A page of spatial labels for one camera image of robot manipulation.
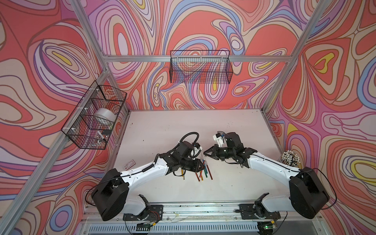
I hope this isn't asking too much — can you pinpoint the white tape roll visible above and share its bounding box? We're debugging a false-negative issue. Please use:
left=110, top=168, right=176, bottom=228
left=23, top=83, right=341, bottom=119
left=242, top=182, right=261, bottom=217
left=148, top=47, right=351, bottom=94
left=94, top=108, right=117, bottom=125

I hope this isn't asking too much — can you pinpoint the small white red card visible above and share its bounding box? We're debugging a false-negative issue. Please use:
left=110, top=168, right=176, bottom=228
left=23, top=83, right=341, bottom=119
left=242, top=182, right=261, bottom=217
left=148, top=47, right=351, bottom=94
left=123, top=160, right=136, bottom=171

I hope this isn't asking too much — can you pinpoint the clear cup of craft knives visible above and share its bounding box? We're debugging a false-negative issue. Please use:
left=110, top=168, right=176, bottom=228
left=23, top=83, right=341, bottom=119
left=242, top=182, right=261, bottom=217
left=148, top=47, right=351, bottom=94
left=280, top=150, right=301, bottom=167

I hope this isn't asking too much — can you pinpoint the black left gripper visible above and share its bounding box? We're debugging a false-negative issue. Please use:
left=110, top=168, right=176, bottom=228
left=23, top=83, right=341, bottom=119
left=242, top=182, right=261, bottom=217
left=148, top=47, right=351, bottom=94
left=179, top=158, right=207, bottom=173

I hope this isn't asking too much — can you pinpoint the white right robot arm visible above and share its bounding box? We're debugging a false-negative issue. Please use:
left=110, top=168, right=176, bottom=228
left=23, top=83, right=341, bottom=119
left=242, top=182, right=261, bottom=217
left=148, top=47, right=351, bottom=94
left=204, top=132, right=330, bottom=219

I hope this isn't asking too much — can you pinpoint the black wire basket left wall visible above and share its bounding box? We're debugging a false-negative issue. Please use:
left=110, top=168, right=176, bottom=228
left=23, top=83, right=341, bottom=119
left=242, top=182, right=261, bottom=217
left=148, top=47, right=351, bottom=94
left=61, top=81, right=127, bottom=150

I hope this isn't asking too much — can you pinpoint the black wire basket wall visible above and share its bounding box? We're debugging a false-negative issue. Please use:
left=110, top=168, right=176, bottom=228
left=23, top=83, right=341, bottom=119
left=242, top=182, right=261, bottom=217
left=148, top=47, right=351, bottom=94
left=169, top=49, right=233, bottom=84
left=61, top=81, right=127, bottom=150

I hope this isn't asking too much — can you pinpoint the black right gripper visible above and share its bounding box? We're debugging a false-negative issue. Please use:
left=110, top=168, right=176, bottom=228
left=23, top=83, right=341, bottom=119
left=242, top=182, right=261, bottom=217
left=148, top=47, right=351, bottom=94
left=203, top=144, right=235, bottom=161

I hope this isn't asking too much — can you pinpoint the red capped knife right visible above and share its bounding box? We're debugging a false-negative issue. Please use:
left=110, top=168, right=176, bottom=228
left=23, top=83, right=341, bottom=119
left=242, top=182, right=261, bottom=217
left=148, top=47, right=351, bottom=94
left=206, top=164, right=213, bottom=180

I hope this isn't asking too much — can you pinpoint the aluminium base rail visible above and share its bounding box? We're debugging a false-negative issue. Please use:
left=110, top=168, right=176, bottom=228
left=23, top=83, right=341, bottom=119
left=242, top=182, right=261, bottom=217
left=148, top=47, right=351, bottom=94
left=79, top=201, right=294, bottom=235

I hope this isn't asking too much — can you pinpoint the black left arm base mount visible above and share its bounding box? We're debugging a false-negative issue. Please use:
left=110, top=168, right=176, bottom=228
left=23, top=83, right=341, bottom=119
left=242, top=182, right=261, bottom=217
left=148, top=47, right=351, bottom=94
left=122, top=194, right=164, bottom=222

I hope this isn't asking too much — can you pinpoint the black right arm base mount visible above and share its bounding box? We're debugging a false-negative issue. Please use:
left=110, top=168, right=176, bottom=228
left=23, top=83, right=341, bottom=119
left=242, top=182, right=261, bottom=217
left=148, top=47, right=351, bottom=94
left=234, top=193, right=281, bottom=220

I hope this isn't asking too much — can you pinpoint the black wire basket back wall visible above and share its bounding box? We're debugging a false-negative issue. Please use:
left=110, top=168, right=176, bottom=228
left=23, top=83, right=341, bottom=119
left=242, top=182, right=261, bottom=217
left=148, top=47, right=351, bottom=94
left=169, top=49, right=233, bottom=84

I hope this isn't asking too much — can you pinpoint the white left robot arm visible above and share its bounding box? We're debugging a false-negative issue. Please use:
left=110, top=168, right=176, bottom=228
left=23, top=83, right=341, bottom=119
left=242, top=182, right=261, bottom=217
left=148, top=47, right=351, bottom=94
left=91, top=141, right=205, bottom=221

